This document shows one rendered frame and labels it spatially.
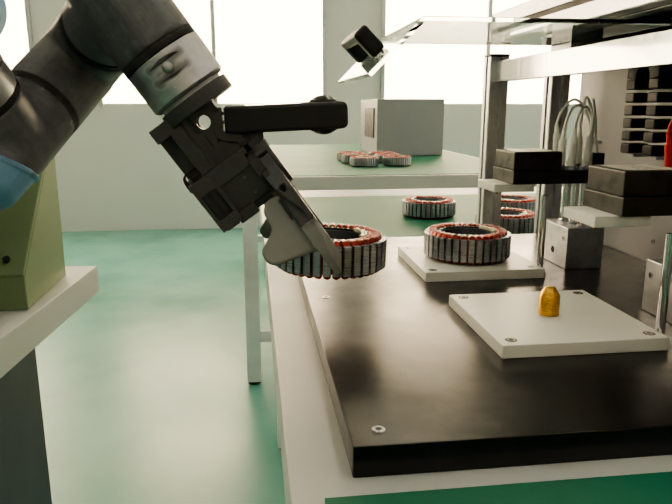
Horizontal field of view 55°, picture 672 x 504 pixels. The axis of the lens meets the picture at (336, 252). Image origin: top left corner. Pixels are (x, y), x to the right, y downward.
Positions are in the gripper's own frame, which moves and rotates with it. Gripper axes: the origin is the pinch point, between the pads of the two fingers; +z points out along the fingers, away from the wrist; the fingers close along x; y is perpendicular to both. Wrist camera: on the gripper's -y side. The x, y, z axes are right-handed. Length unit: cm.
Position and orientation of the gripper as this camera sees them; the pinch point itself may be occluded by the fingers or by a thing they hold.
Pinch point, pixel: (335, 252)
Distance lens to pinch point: 64.2
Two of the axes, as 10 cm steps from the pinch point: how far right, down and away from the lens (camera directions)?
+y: -8.1, 5.9, 0.2
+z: 5.7, 7.8, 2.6
